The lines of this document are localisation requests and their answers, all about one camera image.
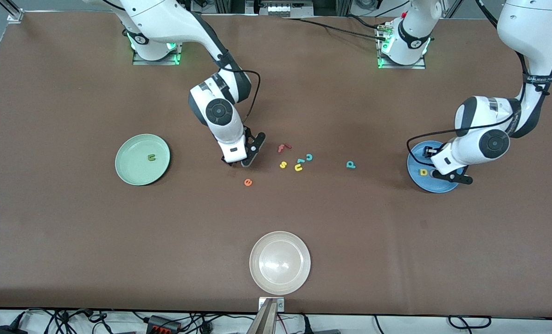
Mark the brown table cover sheet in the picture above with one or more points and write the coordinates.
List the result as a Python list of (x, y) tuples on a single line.
[(72, 232)]

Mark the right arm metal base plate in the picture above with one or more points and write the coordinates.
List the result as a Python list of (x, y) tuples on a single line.
[(179, 51)]

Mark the aluminium camera mount bar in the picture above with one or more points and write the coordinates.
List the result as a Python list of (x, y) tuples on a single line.
[(264, 320)]

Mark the green plate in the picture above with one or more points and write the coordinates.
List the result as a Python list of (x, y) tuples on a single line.
[(137, 169)]

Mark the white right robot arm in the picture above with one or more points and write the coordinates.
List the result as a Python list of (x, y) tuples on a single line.
[(164, 18)]

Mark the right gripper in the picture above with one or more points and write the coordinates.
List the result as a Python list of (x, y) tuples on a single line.
[(230, 163)]

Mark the black orange power strip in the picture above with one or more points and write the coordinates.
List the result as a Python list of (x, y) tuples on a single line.
[(162, 324)]

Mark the blue plate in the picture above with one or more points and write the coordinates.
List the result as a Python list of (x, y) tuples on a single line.
[(417, 181)]

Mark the white plate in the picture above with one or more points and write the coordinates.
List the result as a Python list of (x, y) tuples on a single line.
[(280, 263)]

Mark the red letter f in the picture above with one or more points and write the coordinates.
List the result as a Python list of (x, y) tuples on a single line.
[(281, 148)]

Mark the aluminium frame profile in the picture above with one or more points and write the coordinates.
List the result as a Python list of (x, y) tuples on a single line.
[(14, 14)]

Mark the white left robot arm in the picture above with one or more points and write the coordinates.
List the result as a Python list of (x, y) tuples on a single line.
[(531, 28)]

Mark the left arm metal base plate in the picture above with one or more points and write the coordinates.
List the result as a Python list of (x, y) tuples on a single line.
[(422, 65)]

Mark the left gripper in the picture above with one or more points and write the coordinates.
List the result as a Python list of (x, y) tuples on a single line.
[(428, 152)]

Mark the grey connector box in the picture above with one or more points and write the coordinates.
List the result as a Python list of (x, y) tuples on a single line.
[(280, 8)]

